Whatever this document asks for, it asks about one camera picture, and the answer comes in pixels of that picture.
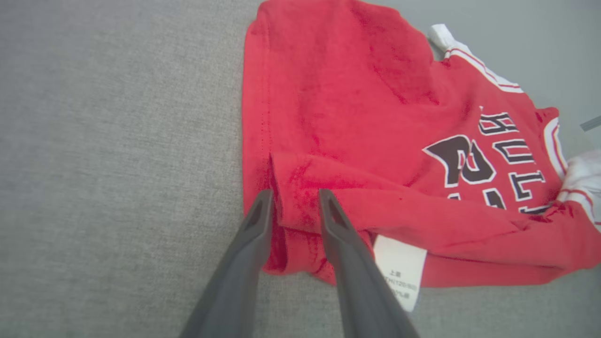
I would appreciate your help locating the red and white basketball jersey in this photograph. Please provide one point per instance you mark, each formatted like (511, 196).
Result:
(338, 94)

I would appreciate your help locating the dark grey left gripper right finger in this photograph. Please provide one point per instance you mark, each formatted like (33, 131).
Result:
(361, 291)

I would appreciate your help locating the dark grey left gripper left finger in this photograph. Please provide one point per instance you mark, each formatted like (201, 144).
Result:
(235, 281)

